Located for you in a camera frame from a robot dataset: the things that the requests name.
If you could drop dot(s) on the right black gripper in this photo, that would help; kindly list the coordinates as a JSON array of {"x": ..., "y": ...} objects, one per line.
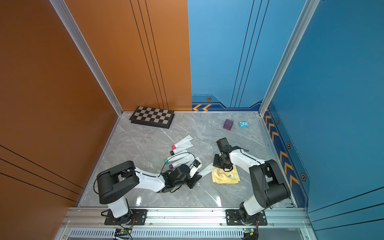
[{"x": 216, "y": 164}]

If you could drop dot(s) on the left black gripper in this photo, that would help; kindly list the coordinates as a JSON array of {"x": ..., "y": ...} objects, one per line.
[{"x": 194, "y": 180}]

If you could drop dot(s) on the dark blue cap tube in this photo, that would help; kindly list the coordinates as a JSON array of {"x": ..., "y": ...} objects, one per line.
[{"x": 207, "y": 170}]

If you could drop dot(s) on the yellow microfibre cloth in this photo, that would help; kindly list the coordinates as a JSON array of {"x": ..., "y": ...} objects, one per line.
[{"x": 219, "y": 176}]

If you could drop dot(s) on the purple cap toothpaste tube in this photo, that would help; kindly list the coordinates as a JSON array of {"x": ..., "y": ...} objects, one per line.
[{"x": 180, "y": 162}]

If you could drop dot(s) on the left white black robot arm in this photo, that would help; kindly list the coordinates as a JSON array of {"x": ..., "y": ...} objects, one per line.
[{"x": 117, "y": 181}]

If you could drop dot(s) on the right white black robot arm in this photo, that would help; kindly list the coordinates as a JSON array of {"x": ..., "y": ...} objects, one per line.
[{"x": 269, "y": 186}]

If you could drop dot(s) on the green cap toothpaste tube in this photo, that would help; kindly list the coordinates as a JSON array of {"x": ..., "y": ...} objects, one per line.
[{"x": 177, "y": 157}]

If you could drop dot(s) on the black cap toothpaste tube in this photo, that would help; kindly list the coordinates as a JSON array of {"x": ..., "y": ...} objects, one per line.
[{"x": 175, "y": 152}]

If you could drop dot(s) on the pink cap toothpaste tube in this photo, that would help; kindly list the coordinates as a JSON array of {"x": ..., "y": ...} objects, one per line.
[{"x": 182, "y": 142}]

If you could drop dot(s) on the purple cube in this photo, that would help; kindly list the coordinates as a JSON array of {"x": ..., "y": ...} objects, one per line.
[{"x": 228, "y": 124}]

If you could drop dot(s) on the black white chessboard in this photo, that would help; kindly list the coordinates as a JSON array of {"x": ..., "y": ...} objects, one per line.
[{"x": 152, "y": 117}]

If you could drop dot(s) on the right green circuit board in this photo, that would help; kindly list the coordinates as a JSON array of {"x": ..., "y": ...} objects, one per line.
[{"x": 250, "y": 233}]

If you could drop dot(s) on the green circuit board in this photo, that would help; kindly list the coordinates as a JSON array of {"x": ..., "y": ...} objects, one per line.
[
  {"x": 250, "y": 233},
  {"x": 124, "y": 234}
]

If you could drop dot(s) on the left green circuit board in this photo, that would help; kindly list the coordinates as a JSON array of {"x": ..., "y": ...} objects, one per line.
[{"x": 124, "y": 234}]

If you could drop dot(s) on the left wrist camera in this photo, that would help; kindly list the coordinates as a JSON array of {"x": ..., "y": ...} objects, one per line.
[{"x": 196, "y": 165}]

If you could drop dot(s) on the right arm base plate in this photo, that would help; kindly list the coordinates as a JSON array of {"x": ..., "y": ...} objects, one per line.
[{"x": 239, "y": 217}]

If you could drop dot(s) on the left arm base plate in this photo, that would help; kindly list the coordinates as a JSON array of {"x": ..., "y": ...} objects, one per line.
[{"x": 135, "y": 217}]

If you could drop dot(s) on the aluminium front rail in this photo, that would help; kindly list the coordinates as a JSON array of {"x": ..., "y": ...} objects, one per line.
[{"x": 190, "y": 218}]

